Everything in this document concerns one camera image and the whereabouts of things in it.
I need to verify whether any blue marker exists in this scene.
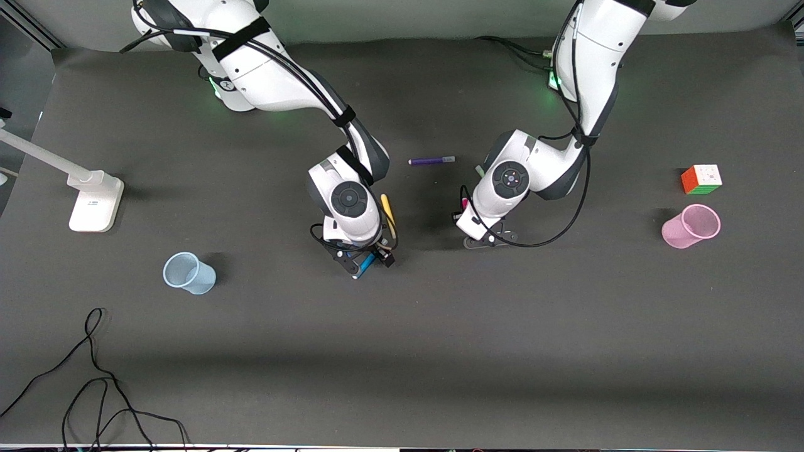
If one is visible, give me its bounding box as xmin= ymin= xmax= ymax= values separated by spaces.
xmin=352 ymin=251 xmax=378 ymax=280

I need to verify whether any translucent pink plastic cup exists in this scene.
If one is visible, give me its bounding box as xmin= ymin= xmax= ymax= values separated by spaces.
xmin=661 ymin=204 xmax=722 ymax=249

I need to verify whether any black left arm wrist cable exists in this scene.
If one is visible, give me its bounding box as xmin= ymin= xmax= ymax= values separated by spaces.
xmin=459 ymin=0 xmax=594 ymax=249

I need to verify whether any black right arm wrist cable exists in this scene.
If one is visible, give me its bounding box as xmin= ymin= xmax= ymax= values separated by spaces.
xmin=119 ymin=0 xmax=378 ymax=252

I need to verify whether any translucent blue plastic cup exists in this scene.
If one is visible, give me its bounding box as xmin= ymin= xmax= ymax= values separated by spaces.
xmin=163 ymin=252 xmax=217 ymax=296

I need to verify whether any black arm wrist cable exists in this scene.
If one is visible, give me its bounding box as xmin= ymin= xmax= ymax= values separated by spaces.
xmin=119 ymin=0 xmax=378 ymax=252
xmin=459 ymin=0 xmax=594 ymax=249

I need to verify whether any black left arm base cable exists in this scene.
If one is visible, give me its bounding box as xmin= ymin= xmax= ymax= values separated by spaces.
xmin=474 ymin=36 xmax=557 ymax=71

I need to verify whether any white desk lamp stand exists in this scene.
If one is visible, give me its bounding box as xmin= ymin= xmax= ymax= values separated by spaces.
xmin=0 ymin=129 xmax=124 ymax=233

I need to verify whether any yellow marker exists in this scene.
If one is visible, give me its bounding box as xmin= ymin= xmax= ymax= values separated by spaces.
xmin=380 ymin=194 xmax=399 ymax=239

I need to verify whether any thin black loose cable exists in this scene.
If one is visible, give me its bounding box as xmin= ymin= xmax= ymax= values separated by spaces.
xmin=0 ymin=308 xmax=189 ymax=452

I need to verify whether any colourful puzzle cube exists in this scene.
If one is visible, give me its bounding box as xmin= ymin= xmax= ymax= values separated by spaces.
xmin=681 ymin=164 xmax=723 ymax=195

